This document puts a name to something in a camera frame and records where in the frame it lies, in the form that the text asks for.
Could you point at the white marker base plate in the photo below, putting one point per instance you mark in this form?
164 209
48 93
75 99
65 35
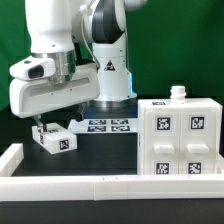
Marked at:
94 126

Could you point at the white cabinet door panel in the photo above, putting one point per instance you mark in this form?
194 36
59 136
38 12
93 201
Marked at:
197 144
162 142

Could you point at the white cabinet top block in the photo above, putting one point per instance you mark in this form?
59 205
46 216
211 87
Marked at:
56 139

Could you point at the white U-shaped fence frame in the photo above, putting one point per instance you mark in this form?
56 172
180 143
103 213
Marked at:
115 187

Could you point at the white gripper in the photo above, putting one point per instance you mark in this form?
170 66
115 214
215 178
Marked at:
32 98

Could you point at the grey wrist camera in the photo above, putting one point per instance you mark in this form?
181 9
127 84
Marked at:
33 68

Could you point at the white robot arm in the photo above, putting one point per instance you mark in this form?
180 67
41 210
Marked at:
78 54

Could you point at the white cabinet body box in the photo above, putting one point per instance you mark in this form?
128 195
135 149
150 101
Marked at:
179 102

